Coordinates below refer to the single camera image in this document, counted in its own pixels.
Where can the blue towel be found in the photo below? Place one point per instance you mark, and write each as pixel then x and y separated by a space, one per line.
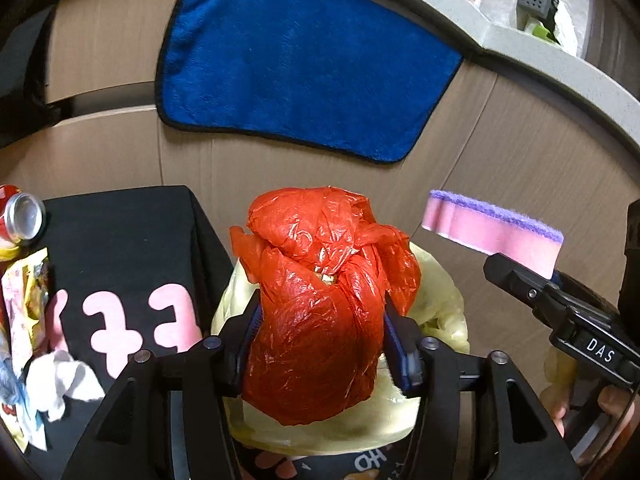
pixel 300 70

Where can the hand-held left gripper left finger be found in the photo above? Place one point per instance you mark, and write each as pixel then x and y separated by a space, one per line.
pixel 252 332

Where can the pink purple sponge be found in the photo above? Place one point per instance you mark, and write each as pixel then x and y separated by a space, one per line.
pixel 480 230

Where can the yellow snack wrapper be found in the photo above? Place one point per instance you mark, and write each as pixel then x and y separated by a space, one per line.
pixel 25 300

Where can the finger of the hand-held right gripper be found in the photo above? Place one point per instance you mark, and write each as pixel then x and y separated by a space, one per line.
pixel 580 292
pixel 515 277

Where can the red soda can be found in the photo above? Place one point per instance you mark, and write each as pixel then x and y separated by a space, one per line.
pixel 22 215

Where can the pale yellow trash bag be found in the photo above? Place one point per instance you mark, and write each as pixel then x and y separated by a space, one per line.
pixel 440 285

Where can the green white packet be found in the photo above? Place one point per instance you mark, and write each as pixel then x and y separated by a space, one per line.
pixel 542 30

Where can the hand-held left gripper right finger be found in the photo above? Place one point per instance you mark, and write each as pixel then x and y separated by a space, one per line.
pixel 400 350

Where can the person's right hand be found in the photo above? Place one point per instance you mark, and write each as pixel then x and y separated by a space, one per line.
pixel 617 402

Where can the blue white wrapper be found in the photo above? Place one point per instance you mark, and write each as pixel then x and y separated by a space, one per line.
pixel 15 400

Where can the red plastic bag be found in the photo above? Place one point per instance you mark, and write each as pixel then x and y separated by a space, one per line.
pixel 310 350

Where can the black perforated container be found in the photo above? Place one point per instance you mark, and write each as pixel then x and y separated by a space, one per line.
pixel 532 0

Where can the black printed cloth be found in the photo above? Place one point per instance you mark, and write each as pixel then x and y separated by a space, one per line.
pixel 125 240

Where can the white crumpled tissue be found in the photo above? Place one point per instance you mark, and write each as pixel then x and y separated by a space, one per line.
pixel 60 380

